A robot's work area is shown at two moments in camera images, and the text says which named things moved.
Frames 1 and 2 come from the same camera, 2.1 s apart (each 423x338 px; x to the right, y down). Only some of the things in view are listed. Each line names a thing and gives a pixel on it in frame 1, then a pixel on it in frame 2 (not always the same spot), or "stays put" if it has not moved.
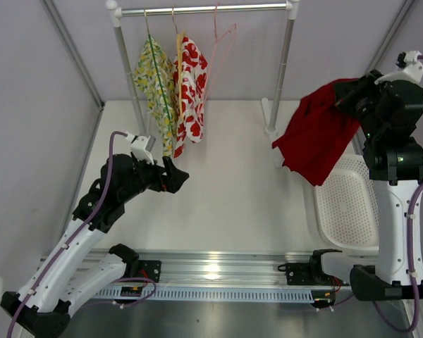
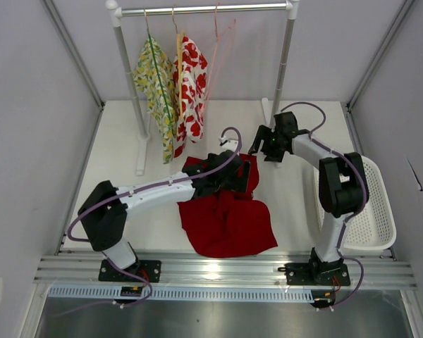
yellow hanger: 180,42 stays put
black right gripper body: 364,98 -> 271,146
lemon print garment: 154,72 stays put
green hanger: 152,48 stays put
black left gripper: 172,182 -> 238,184
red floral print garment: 194,94 stays put
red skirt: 316,135 -> 223,224
